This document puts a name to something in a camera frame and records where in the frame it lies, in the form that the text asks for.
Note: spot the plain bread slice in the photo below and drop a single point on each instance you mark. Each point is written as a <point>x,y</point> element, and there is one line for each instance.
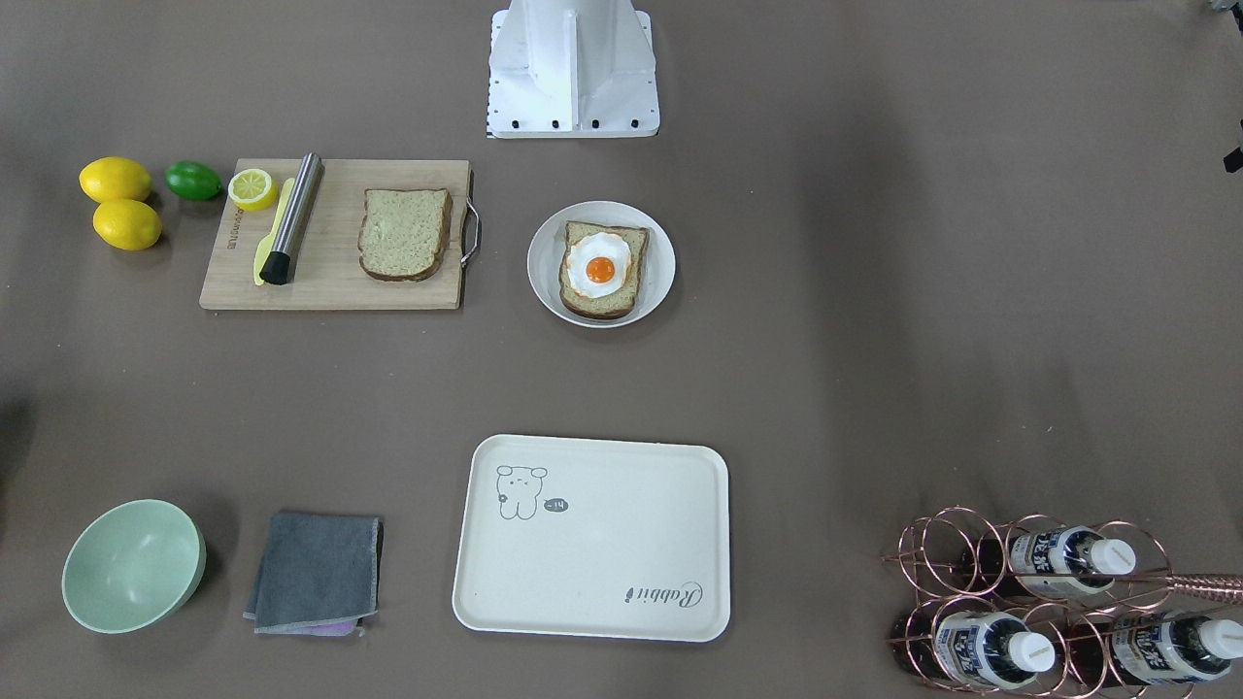
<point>404,233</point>

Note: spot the second robot arm gripper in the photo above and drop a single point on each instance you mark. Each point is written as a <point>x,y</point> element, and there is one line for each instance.
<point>1233,161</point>

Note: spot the cream rabbit tray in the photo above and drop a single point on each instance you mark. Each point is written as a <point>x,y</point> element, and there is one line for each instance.
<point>589,538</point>

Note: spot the bread slice with egg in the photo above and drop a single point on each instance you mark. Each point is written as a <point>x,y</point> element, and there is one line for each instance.
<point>621,302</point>

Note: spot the white round plate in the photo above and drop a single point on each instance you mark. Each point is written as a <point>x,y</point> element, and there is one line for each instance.
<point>544,257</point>

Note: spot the fried egg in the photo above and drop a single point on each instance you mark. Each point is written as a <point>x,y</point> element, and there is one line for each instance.
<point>596,265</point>

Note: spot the grey folded cloth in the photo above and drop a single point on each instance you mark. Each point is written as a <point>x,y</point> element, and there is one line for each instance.
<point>318,575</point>

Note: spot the half lemon slice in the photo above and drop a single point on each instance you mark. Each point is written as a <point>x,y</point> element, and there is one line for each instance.
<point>253,190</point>

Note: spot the green lime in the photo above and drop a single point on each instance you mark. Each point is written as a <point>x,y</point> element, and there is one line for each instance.
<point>193,181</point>

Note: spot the tea bottle white cap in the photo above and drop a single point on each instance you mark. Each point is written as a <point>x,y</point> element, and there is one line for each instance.
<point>1063,563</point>

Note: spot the yellow lemon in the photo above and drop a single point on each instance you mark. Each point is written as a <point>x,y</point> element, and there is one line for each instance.
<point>127,225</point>
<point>113,178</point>

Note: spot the green bowl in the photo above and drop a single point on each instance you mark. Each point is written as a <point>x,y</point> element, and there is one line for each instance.
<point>133,566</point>

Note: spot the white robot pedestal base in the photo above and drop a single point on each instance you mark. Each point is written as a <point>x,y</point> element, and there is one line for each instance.
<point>571,70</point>

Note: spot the copper wire bottle rack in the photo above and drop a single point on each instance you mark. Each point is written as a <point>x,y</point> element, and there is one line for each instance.
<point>928,549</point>

